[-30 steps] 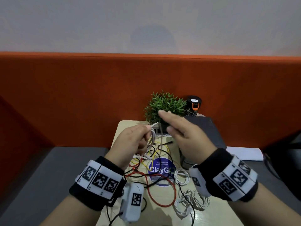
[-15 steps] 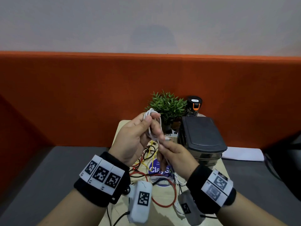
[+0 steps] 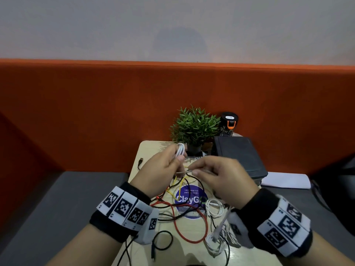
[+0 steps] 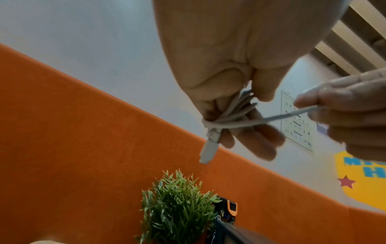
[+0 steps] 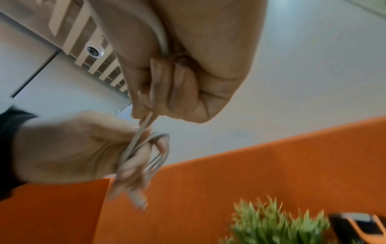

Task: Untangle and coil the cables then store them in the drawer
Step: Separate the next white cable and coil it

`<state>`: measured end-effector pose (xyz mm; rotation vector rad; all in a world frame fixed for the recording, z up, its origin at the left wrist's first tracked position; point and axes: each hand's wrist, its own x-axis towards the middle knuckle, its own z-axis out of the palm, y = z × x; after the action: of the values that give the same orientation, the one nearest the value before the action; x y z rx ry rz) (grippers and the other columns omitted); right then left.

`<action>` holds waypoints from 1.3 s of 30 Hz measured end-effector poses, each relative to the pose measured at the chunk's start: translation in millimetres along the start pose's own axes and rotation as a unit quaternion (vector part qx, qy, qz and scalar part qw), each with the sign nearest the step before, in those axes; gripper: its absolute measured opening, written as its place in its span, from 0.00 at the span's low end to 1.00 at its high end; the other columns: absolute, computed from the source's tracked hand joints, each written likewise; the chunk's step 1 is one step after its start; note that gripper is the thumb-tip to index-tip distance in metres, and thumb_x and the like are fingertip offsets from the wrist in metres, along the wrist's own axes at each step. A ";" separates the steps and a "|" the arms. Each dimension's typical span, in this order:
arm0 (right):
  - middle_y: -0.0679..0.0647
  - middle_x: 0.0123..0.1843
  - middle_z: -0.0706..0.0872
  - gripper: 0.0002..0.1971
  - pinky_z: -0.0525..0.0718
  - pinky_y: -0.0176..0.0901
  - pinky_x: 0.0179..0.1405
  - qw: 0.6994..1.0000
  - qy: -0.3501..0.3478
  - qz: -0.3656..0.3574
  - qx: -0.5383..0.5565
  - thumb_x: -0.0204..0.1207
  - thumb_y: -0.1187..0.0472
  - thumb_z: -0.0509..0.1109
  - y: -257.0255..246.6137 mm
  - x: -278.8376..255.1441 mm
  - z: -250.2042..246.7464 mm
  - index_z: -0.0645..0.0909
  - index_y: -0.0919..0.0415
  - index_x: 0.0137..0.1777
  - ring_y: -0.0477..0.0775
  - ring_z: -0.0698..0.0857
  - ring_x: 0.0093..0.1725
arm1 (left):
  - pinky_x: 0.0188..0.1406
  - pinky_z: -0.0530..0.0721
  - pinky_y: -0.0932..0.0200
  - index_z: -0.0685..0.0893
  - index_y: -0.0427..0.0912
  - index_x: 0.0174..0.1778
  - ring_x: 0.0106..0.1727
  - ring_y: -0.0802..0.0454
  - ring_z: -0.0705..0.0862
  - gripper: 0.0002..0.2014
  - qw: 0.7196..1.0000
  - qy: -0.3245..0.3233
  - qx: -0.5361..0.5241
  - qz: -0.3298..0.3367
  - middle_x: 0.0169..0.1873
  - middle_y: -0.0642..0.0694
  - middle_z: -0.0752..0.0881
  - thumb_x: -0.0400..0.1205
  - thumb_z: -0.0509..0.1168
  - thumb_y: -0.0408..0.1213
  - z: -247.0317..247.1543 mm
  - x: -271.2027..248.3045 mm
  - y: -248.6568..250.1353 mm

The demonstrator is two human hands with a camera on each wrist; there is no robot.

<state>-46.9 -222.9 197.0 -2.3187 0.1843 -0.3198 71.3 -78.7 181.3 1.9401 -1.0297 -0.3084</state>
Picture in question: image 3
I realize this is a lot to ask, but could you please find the person's left hand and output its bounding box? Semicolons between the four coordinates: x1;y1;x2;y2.
130;144;186;199

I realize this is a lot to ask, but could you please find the person's right hand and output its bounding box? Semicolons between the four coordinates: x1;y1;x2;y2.
185;156;261;210

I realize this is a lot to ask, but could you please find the person's right forearm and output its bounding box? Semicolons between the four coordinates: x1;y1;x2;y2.
273;231;355;266

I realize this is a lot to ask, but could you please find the person's left forearm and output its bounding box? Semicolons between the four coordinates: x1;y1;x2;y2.
46;224;135;266

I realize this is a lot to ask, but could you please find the green potted plant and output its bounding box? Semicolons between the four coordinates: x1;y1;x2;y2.
169;106;221;156

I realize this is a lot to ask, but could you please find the round blue sticker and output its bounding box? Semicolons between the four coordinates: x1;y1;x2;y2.
175;183;208;219

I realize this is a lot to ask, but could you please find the black bottle with orange latch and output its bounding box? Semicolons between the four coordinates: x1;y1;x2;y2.
219;112;239;138

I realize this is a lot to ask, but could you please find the black wristband with marker tags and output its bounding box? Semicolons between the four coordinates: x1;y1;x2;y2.
89;182;155;243
231;188;313;258

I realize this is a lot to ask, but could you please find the white paper sheet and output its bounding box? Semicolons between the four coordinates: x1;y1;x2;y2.
260;172;312;189

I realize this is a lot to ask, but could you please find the orange fabric divider panel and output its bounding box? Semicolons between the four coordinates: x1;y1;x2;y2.
0;58;355;233

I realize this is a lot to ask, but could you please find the black bag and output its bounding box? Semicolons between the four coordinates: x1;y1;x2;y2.
310;154;355;234

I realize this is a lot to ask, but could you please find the yellow cable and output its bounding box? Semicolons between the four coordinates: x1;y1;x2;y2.
166;163;201;205

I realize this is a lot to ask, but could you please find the small white cable coil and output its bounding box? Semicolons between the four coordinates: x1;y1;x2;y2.
206;198;224;218

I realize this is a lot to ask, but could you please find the long black cable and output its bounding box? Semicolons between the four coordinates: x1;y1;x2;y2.
116;176;231;266

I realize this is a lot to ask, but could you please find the red cable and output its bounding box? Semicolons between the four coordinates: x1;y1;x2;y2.
151;190;209;244

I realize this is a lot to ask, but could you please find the tangled white cable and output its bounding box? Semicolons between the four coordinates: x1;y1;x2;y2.
205;206;242;258

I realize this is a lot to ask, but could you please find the looped black cable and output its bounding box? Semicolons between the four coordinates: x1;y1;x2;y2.
151;230;174;261

